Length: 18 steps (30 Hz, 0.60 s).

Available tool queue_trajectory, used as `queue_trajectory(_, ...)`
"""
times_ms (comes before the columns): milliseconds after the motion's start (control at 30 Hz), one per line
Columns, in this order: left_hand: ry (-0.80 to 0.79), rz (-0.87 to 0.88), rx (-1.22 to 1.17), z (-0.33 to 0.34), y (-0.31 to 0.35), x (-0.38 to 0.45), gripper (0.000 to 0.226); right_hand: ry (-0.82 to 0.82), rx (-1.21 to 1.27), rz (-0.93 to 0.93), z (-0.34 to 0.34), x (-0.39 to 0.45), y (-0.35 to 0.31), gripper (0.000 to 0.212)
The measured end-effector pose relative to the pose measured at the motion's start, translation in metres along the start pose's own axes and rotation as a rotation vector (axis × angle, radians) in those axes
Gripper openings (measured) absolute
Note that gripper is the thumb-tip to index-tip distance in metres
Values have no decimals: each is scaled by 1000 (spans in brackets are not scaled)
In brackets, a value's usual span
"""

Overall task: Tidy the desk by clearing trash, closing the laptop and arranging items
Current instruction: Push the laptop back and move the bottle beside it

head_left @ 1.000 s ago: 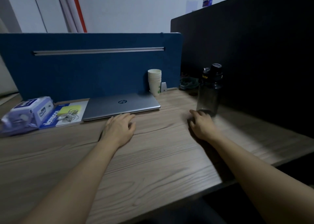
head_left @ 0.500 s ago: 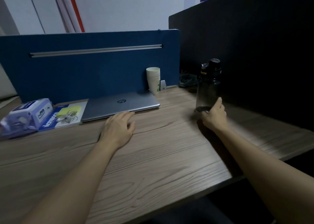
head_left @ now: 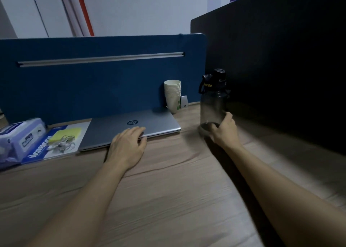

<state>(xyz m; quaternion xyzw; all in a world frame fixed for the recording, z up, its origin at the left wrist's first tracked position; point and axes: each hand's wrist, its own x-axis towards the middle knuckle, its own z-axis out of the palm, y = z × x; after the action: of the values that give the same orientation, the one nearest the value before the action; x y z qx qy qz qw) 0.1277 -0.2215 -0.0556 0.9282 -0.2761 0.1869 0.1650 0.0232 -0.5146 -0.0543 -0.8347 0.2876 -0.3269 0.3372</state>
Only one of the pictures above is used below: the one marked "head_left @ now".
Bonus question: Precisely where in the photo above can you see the person's right hand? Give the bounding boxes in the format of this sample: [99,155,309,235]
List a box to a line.
[209,111,243,150]

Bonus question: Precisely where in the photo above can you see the beige curtain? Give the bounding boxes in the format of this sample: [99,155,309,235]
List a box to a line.
[0,0,18,40]

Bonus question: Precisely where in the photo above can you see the blue and white notebook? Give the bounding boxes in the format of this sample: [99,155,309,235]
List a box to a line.
[21,121,92,165]

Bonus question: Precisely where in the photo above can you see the white wired earphones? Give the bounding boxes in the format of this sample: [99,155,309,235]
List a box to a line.
[47,135,77,154]

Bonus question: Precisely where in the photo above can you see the blue desk divider panel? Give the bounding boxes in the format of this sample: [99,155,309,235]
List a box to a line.
[0,33,207,125]

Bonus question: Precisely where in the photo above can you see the black partition panel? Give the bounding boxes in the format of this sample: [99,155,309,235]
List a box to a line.
[190,0,346,157]

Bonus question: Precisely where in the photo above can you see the person's left hand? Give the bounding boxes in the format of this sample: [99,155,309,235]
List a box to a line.
[105,126,148,172]

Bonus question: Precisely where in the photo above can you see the dark translucent water bottle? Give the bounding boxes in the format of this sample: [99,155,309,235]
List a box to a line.
[199,68,231,136]

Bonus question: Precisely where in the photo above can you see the white rolled tube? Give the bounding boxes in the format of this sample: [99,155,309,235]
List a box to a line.
[57,0,84,37]
[65,0,91,37]

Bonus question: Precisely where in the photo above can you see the person's left forearm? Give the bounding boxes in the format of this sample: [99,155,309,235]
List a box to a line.
[27,160,130,247]

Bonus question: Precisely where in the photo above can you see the silver laptop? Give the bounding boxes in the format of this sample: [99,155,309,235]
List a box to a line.
[78,109,182,152]

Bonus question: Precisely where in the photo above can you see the red rolled tube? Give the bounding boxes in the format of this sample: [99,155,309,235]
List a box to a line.
[74,0,95,37]

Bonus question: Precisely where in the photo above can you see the white paper cup stack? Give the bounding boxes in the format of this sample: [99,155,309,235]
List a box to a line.
[165,95,181,115]
[164,79,182,98]

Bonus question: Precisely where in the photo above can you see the yellow sticky note pad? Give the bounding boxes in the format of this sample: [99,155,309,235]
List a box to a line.
[48,127,82,143]

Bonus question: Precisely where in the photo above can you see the person's right forearm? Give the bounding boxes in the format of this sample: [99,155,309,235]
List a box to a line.
[224,144,346,247]

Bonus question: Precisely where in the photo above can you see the purple wet wipes pack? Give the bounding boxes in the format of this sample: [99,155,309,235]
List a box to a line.
[0,117,47,170]

